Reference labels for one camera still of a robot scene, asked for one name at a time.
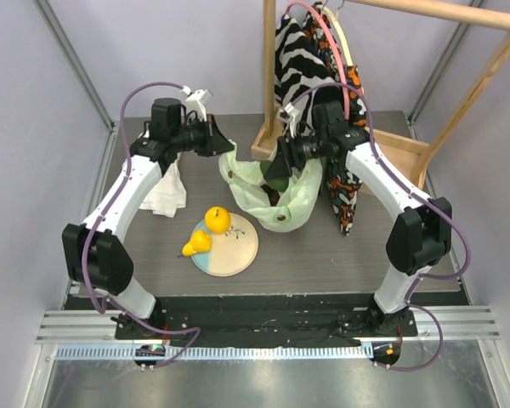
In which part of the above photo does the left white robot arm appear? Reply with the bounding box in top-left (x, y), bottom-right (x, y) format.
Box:
top-left (62, 90), bottom-right (234, 339)

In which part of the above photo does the beige and blue ceramic plate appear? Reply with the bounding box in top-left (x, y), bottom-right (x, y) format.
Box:
top-left (190, 212), bottom-right (258, 277)

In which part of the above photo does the wooden clothes rack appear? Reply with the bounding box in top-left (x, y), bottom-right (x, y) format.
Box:
top-left (251, 1), bottom-right (510, 188)

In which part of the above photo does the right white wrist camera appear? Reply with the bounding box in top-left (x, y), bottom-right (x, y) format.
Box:
top-left (277, 103), bottom-right (308, 138)

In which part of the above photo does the green fake avocado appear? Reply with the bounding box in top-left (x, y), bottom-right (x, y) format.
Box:
top-left (260, 178), bottom-right (292, 207)

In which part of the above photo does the light green plastic bag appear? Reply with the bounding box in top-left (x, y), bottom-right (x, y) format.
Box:
top-left (218, 150), bottom-right (323, 233)

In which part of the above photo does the yellow fake apple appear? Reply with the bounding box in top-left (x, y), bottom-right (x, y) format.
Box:
top-left (204, 206), bottom-right (231, 234)

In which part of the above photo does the yellow fake pear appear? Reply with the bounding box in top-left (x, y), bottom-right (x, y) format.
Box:
top-left (181, 229), bottom-right (213, 257)

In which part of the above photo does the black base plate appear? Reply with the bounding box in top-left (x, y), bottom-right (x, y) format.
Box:
top-left (114, 292), bottom-right (419, 348)

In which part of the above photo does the purple cable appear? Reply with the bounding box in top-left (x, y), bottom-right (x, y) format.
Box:
top-left (284, 82), bottom-right (473, 371)
top-left (84, 82), bottom-right (205, 369)

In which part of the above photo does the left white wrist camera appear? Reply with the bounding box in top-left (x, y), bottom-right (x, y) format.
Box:
top-left (181, 86), bottom-right (213, 122)

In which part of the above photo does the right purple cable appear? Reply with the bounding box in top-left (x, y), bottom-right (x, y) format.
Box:
top-left (284, 82), bottom-right (473, 371)

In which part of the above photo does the orange black patterned garment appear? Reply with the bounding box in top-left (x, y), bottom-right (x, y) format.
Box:
top-left (303, 1), bottom-right (366, 236)

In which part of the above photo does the black white zebra garment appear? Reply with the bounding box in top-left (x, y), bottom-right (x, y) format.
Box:
top-left (274, 12), bottom-right (337, 128)

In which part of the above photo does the pink clothes hanger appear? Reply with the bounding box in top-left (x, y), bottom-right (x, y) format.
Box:
top-left (285, 1), bottom-right (352, 120)

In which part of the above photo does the white slotted cable duct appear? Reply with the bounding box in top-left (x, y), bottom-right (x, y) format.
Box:
top-left (55, 343), bottom-right (373, 361)

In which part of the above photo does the white crumpled cloth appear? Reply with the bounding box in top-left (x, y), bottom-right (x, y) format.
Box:
top-left (139, 153), bottom-right (187, 218)

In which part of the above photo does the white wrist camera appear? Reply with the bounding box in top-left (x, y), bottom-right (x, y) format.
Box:
top-left (181, 86), bottom-right (213, 122)
top-left (277, 103), bottom-right (308, 138)

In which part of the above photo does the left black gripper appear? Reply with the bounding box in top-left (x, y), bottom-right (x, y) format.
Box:
top-left (172, 115), bottom-right (235, 158)

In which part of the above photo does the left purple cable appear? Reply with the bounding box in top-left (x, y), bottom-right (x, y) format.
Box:
top-left (84, 82), bottom-right (205, 369)

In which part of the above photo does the cream clothes hanger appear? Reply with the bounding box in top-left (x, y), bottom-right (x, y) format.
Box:
top-left (321, 6), bottom-right (354, 66)

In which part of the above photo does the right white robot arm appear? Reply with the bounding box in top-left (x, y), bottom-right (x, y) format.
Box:
top-left (264, 102), bottom-right (451, 336)

